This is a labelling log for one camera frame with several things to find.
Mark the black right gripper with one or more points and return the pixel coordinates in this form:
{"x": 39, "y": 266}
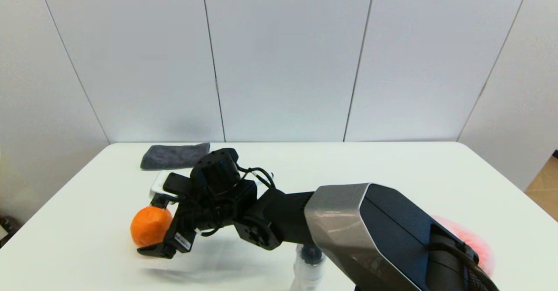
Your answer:
{"x": 218, "y": 203}

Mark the orange fruit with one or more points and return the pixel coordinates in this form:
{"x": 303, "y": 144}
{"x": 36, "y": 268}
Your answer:
{"x": 148, "y": 227}

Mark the black and silver right robot arm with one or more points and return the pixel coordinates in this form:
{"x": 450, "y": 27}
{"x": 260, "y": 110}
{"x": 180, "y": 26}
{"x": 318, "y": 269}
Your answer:
{"x": 348, "y": 221}

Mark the grey folded cloth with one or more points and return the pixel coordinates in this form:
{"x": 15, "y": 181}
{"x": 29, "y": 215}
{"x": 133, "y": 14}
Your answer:
{"x": 172, "y": 155}

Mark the clear plastic bottle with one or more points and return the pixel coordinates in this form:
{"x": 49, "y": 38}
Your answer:
{"x": 309, "y": 267}

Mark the dark unidentified object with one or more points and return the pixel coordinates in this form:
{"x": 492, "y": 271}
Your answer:
{"x": 6, "y": 227}

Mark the pink plush peach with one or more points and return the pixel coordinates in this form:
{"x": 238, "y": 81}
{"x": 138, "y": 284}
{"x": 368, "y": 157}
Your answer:
{"x": 475, "y": 243}

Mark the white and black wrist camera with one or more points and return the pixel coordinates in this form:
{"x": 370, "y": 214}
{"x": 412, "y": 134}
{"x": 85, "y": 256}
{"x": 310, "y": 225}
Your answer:
{"x": 174, "y": 184}

